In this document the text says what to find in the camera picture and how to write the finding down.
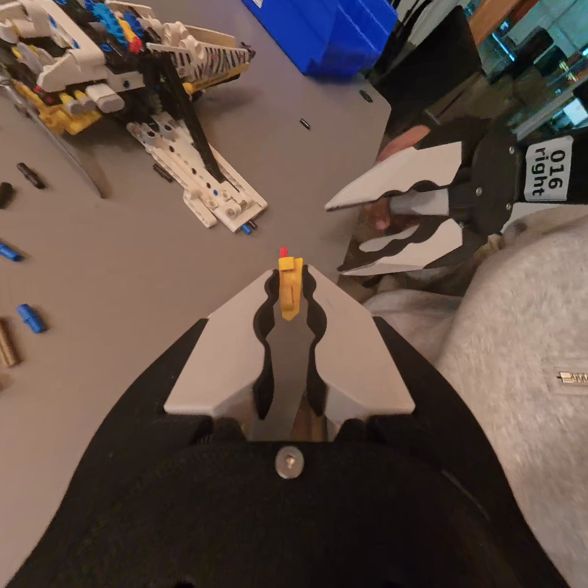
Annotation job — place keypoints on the zebra striped lego plane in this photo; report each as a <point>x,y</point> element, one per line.
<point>69,69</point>

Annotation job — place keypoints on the grey sweatshirt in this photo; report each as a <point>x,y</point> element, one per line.
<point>505,321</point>

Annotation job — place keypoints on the wooden post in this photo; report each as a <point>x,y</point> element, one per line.
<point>491,18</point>

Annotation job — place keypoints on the person's right hand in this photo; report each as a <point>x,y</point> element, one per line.
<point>379,216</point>

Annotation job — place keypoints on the black desk grommet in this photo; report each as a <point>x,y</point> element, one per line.
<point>366,95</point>

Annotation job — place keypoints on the white lego wing assembly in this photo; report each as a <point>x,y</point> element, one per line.
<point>202,183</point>

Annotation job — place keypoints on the tan lego axle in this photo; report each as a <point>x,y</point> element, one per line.
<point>7,344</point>

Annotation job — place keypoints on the black office chair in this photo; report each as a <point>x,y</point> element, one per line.
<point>427,69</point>

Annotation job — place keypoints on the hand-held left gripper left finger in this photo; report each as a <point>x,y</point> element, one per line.
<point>220,363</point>

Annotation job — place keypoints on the blue plastic bin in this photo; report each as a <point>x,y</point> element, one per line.
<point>330,32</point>

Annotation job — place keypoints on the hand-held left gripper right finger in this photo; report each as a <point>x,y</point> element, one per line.
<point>363,363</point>

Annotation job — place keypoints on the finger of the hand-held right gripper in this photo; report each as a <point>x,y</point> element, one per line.
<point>413,167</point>
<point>413,259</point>

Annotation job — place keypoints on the yellow lego lever piece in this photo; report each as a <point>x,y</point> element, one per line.
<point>290,289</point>

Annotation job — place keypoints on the short blue lego pin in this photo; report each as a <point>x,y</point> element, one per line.
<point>32,318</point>

